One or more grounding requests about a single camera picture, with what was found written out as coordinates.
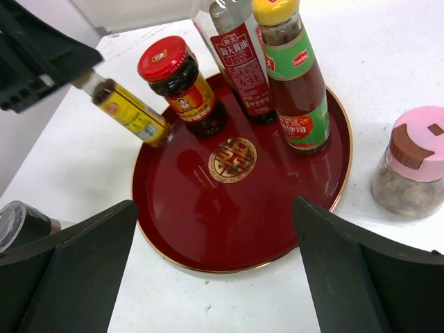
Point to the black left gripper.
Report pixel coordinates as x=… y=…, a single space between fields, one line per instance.
x=36 y=58

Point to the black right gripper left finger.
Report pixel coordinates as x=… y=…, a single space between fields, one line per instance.
x=68 y=281

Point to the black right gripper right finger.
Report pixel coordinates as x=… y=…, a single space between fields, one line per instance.
x=361 y=281

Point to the yellow label gold cap bottle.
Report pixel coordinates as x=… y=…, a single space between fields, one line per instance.
x=125 y=108

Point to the red lid chili sauce jar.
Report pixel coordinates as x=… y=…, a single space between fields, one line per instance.
x=171 y=70

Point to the tall dark bottle red label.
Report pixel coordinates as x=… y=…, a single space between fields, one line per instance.
x=231 y=33

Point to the yellow cap red sauce bottle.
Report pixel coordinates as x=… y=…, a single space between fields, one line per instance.
x=297 y=86

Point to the clear grinder with black top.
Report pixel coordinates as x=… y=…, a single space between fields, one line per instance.
x=22 y=224

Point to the pink lid spice jar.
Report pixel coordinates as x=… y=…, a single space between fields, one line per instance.
x=408 y=180

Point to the red round lacquer tray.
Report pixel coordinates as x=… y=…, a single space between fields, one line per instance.
x=224 y=204

